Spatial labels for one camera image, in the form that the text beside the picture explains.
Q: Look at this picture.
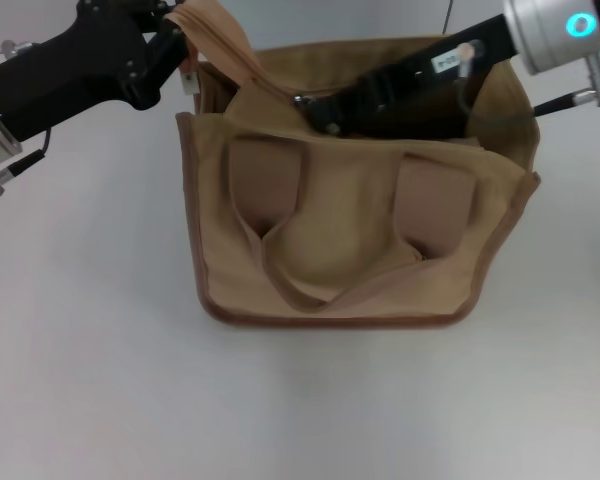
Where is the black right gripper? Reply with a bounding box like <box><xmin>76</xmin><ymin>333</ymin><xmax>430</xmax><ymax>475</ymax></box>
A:
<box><xmin>293</xmin><ymin>13</ymin><xmax>520</xmax><ymax>138</ymax></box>

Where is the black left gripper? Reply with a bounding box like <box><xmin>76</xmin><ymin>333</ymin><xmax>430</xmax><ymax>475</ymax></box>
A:
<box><xmin>0</xmin><ymin>0</ymin><xmax>197</xmax><ymax>144</ymax></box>

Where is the khaki canvas food bag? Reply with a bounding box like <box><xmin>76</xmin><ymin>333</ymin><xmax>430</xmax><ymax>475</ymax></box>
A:
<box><xmin>162</xmin><ymin>0</ymin><xmax>542</xmax><ymax>329</ymax></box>

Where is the left wrist plug with cable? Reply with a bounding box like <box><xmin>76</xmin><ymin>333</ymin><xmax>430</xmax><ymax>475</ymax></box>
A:
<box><xmin>0</xmin><ymin>41</ymin><xmax>35</xmax><ymax>59</ymax></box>

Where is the left arm black plug cable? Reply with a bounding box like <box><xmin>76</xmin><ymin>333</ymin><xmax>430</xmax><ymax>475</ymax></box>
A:
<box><xmin>0</xmin><ymin>128</ymin><xmax>54</xmax><ymax>200</ymax></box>

